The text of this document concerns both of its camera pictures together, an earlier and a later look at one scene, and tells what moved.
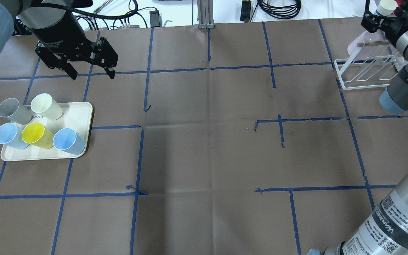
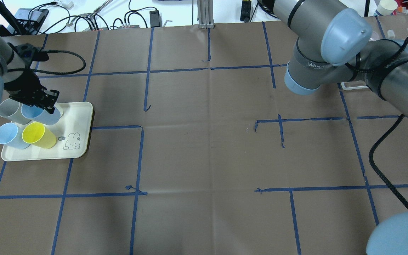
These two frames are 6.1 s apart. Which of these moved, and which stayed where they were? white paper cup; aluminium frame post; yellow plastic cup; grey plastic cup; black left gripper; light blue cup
Moved: black left gripper; light blue cup
Stayed: grey plastic cup; white paper cup; aluminium frame post; yellow plastic cup
